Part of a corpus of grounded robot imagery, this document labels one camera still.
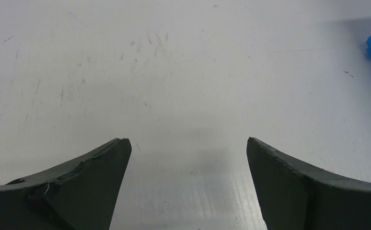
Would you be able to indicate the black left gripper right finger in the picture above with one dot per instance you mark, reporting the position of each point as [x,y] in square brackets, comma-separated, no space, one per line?
[295,195]

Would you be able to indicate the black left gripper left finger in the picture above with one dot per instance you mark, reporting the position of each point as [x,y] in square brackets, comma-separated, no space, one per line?
[79,194]

